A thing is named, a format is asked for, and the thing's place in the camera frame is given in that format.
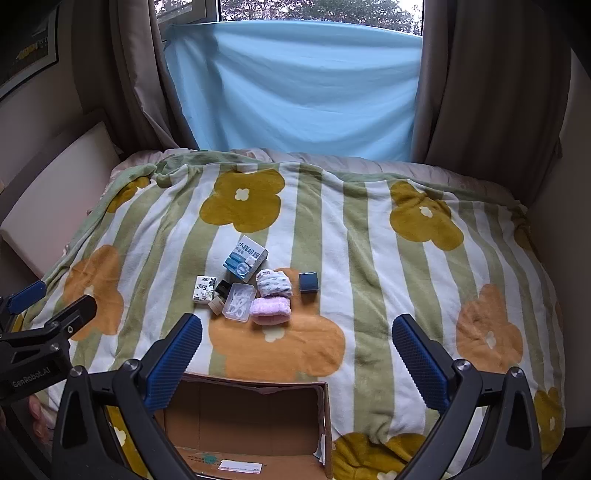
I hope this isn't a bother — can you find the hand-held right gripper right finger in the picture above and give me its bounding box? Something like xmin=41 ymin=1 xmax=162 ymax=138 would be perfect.
xmin=392 ymin=314 xmax=542 ymax=480

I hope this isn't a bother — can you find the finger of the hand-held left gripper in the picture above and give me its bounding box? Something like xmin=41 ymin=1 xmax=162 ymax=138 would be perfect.
xmin=0 ymin=294 xmax=98 ymax=354
xmin=0 ymin=280 xmax=47 ymax=330

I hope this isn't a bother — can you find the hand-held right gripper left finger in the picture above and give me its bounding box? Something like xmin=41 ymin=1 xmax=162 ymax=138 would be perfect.
xmin=52 ymin=313 xmax=218 ymax=480

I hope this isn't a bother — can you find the tissue packet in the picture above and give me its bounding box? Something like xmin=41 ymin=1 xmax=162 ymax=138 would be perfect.
xmin=191 ymin=275 xmax=218 ymax=305

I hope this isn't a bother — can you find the clear plastic floss case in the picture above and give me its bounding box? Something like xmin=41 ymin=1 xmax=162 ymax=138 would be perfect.
xmin=222 ymin=283 xmax=257 ymax=320

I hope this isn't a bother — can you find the cardboard box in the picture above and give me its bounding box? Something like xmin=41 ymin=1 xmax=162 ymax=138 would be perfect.
xmin=154 ymin=373 xmax=333 ymax=480

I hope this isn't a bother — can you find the pink fluffy cloth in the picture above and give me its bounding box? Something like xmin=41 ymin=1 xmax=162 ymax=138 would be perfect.
xmin=249 ymin=296 xmax=291 ymax=325

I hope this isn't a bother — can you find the blue and white box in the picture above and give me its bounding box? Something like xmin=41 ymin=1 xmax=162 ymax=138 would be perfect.
xmin=223 ymin=234 xmax=269 ymax=282

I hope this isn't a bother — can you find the white patterned cloth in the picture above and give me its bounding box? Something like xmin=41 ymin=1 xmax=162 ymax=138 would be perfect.
xmin=257 ymin=270 xmax=293 ymax=298

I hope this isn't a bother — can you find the person's left hand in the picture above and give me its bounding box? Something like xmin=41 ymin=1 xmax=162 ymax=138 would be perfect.
xmin=25 ymin=396 xmax=58 ymax=439

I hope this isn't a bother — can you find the white padded board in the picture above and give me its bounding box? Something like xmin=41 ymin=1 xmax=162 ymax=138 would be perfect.
xmin=0 ymin=121 xmax=123 ymax=278

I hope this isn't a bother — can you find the striped flower blanket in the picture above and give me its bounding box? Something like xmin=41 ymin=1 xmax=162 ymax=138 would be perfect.
xmin=18 ymin=150 xmax=566 ymax=480

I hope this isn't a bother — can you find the brown curtain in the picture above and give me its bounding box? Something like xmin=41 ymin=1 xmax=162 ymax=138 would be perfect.
xmin=411 ymin=0 xmax=573 ymax=162
xmin=71 ymin=0 xmax=199 ymax=153

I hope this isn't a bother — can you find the light blue cloth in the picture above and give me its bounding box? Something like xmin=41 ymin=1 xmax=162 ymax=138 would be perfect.
xmin=164 ymin=18 xmax=423 ymax=162

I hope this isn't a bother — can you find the window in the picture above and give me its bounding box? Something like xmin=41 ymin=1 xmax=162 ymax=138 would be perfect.
xmin=154 ymin=0 xmax=423 ymax=35

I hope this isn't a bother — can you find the wall poster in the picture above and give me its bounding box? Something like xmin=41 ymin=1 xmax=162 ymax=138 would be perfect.
xmin=0 ymin=4 xmax=61 ymax=100

